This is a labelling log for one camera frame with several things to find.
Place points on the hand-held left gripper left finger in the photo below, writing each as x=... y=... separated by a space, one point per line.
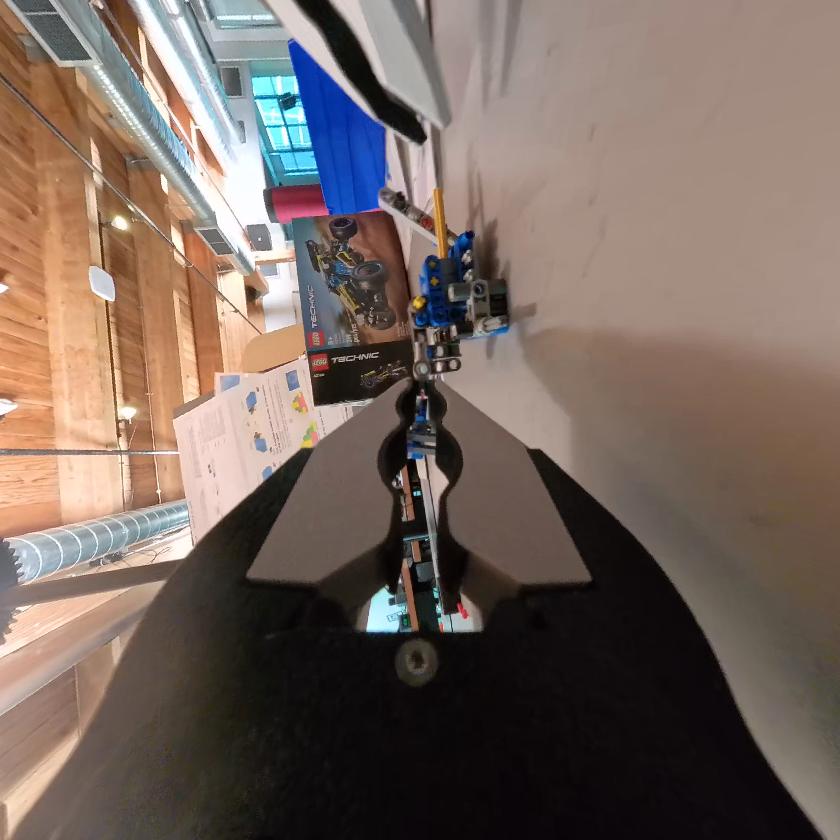
x=328 y=525

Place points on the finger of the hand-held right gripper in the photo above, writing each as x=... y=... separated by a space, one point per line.
x=285 y=10
x=407 y=52

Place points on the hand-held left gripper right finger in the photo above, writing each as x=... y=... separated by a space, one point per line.
x=518 y=525

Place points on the blue grey lego car assembly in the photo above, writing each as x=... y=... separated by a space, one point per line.
x=453 y=289

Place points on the Lego instruction booklet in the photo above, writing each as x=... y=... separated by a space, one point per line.
x=243 y=446

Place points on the lego set box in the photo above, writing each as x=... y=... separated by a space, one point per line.
x=348 y=302

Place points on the blue plastic bag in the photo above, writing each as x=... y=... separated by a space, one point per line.
x=341 y=144

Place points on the ceiling window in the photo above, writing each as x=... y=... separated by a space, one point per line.
x=282 y=124

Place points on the brown cardboard flap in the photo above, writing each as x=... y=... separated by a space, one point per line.
x=275 y=348

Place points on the pink cylindrical bottle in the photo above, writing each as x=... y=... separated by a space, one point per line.
x=295 y=203

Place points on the black toothed round fixture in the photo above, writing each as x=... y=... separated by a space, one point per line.
x=8 y=590

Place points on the silver spiral ceiling duct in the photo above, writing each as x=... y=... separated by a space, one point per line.
x=164 y=138

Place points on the black wall speaker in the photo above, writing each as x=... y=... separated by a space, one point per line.
x=259 y=237

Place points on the short silver spiral duct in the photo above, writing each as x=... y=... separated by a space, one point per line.
x=98 y=538

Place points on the large duct vent grille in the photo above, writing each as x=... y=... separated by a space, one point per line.
x=56 y=29

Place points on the small duct vent grille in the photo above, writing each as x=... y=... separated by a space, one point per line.
x=214 y=241

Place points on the white wall access point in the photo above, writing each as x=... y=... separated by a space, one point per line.
x=103 y=283

